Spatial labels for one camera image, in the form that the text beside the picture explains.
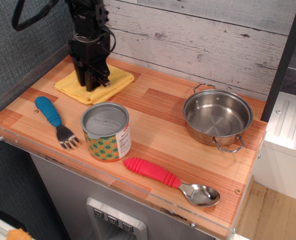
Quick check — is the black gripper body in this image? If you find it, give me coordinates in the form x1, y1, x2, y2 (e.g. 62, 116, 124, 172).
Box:
68, 33, 110, 75

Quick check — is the grey toy dispenser panel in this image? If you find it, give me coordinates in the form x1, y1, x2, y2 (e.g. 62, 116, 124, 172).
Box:
86, 197, 148, 240

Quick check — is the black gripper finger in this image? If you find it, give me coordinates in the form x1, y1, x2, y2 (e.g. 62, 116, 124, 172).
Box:
74, 61, 85, 86
85, 70, 110, 92

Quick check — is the patterned can with grey lid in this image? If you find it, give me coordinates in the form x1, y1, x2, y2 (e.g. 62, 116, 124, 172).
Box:
80, 102, 132, 163

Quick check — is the small steel pot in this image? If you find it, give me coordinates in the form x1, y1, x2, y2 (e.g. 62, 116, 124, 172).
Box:
183, 83, 253, 153

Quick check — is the red handled spoon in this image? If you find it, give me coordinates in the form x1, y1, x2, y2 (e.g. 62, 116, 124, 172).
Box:
123, 157, 221, 207

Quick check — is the yellow cloth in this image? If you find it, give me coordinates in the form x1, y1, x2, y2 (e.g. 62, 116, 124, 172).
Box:
53, 63, 135, 106

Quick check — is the blue handled fork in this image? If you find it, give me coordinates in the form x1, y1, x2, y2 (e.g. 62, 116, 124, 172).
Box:
35, 96, 79, 149

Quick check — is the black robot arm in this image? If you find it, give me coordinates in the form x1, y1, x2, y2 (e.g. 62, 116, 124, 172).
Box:
67, 0, 115, 92

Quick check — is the black braided cable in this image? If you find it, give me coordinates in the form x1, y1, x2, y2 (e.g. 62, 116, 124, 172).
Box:
11, 0, 58, 32

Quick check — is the dark vertical post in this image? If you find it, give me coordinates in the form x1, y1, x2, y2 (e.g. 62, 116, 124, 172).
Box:
261, 15, 296, 122

